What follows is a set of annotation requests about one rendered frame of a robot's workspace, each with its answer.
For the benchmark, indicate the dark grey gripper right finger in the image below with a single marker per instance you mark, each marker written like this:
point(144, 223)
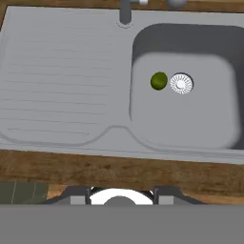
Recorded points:
point(167, 196)

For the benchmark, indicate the grey tap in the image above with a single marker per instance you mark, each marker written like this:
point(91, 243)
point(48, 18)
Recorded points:
point(127, 11)

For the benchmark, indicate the green lime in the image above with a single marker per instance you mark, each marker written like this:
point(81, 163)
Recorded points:
point(158, 81)

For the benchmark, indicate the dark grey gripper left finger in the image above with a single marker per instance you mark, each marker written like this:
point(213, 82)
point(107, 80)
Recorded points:
point(76, 196)

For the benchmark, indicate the grey steel sink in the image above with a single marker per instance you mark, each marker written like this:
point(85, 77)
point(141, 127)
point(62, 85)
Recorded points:
point(66, 89)

